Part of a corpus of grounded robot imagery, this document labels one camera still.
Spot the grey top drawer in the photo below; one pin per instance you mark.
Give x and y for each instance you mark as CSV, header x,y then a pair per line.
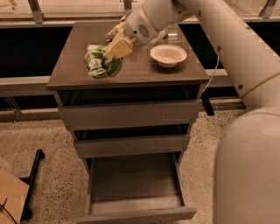
x,y
114,116

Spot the grey open bottom drawer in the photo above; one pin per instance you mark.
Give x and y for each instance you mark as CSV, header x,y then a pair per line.
x,y
140,189

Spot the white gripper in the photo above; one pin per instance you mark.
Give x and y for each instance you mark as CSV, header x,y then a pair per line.
x,y
137,27

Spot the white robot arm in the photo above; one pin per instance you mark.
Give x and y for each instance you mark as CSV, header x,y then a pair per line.
x,y
247,163

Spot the cardboard box left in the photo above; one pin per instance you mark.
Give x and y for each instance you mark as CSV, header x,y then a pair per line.
x,y
13,192

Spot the green jalapeno chip bag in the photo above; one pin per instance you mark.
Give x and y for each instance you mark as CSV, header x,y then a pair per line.
x,y
97,66

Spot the grey drawer cabinet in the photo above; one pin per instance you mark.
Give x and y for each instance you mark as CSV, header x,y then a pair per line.
x,y
141,80

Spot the grey middle drawer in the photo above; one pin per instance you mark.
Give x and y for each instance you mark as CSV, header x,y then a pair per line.
x,y
131,146

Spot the white paper bowl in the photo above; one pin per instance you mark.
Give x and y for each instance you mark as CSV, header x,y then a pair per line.
x,y
168,56

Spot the yellow brown chip bag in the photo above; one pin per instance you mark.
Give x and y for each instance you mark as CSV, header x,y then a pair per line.
x,y
112,33

